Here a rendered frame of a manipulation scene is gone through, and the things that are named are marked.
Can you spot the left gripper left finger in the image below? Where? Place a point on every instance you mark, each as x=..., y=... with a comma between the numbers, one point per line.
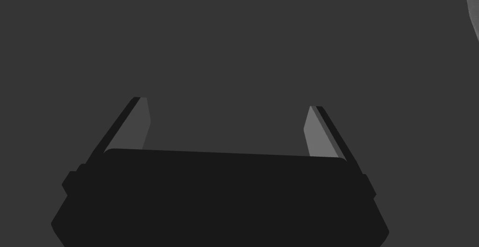
x=129, y=129

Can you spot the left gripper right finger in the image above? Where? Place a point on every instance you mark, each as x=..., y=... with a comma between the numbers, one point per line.
x=322, y=134

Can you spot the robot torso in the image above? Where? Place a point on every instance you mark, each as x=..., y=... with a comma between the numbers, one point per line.
x=474, y=3

